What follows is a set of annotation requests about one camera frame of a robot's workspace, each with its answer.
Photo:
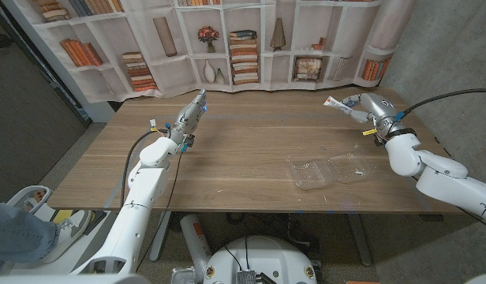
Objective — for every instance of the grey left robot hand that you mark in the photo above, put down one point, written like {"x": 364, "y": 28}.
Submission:
{"x": 188, "y": 122}

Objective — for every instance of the white plastic footrest base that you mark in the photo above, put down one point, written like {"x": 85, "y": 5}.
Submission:
{"x": 89, "y": 244}

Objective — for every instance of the foil tray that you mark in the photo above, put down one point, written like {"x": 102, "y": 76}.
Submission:
{"x": 183, "y": 276}

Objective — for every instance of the printed bookshelf backdrop cloth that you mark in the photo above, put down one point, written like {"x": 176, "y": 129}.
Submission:
{"x": 168, "y": 71}

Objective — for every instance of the grey table leg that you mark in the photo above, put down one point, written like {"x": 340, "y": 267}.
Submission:
{"x": 360, "y": 240}

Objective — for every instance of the white sneaker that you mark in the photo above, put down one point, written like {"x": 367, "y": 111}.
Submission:
{"x": 69, "y": 232}

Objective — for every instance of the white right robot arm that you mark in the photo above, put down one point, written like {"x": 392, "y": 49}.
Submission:
{"x": 444, "y": 181}

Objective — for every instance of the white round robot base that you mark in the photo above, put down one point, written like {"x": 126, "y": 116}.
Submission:
{"x": 262, "y": 256}

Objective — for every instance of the white roll with orange label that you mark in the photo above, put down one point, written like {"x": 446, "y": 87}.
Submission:
{"x": 193, "y": 240}

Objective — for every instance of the person's leg in jeans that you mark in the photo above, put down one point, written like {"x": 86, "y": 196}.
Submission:
{"x": 18, "y": 236}

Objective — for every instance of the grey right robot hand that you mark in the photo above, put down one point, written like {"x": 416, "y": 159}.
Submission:
{"x": 381, "y": 112}

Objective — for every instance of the white table leg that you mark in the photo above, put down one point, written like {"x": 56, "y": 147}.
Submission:
{"x": 160, "y": 236}

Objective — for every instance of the white toothpaste tube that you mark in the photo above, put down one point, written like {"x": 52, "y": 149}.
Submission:
{"x": 334, "y": 103}

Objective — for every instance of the clear plastic clamshell container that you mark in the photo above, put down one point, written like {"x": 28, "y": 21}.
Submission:
{"x": 310, "y": 173}

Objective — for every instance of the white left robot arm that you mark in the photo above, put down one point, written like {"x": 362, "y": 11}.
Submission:
{"x": 136, "y": 213}

